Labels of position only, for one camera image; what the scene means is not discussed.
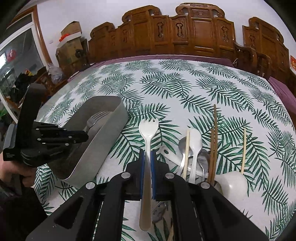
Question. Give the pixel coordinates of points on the steel spoon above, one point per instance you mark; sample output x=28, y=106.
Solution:
x=183, y=144
x=204, y=155

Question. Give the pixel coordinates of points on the white ceramic soup spoon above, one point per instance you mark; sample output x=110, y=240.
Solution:
x=233, y=185

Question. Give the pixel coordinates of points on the black bag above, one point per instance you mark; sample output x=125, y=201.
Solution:
x=22, y=81

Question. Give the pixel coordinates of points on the purple tablecloth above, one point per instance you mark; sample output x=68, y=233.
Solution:
x=282, y=88

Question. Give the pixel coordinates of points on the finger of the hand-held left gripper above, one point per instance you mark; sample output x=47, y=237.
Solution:
x=69, y=136

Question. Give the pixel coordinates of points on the large cardboard box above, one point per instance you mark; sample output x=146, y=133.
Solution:
x=69, y=52

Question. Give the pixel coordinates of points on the white plastic spoon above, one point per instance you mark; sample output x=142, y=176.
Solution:
x=195, y=141

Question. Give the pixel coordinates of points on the wooden framed glass door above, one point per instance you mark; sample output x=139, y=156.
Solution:
x=20, y=51

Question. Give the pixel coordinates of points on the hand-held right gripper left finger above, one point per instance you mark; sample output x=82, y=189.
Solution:
x=142, y=173

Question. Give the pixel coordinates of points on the small cardboard box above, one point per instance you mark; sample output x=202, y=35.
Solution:
x=71, y=29

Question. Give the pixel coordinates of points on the person's left forearm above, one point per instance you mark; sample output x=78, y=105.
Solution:
x=18, y=208

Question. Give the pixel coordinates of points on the white plastic spork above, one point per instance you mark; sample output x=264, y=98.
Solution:
x=148, y=136

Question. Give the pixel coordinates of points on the clear plastic bag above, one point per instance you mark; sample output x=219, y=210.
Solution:
x=54, y=73

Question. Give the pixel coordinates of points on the grey metal utensil container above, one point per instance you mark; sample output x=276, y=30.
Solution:
x=108, y=143

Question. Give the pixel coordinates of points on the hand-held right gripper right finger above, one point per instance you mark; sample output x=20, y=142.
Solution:
x=153, y=176

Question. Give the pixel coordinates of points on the leaf print tablecloth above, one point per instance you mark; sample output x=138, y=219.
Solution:
x=185, y=92

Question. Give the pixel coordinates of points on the person's left hand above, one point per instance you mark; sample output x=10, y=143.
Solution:
x=9, y=169

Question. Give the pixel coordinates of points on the light wooden chopstick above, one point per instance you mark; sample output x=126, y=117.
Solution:
x=186, y=153
x=243, y=150

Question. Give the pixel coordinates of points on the plain wooden chair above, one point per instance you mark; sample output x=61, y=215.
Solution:
x=52, y=84

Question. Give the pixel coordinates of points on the carved wooden chair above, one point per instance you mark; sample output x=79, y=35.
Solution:
x=103, y=44
x=145, y=32
x=201, y=30
x=263, y=44

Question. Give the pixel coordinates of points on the steel fork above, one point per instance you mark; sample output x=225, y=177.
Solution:
x=98, y=120

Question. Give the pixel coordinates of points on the red wall sticker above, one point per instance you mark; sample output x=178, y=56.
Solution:
x=293, y=62

